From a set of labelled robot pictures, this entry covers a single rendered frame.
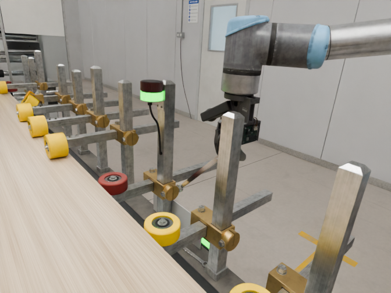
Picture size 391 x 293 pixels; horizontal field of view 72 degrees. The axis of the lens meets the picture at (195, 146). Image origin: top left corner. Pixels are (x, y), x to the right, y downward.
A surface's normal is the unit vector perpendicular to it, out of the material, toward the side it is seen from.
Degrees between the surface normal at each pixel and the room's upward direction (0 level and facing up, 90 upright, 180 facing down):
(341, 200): 90
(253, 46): 99
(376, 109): 90
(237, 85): 91
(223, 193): 90
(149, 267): 0
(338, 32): 58
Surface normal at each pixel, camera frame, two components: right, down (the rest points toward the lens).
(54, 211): 0.06, -0.93
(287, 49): -0.22, 0.51
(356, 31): -0.22, -0.22
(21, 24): 0.65, 0.31
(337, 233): -0.76, 0.19
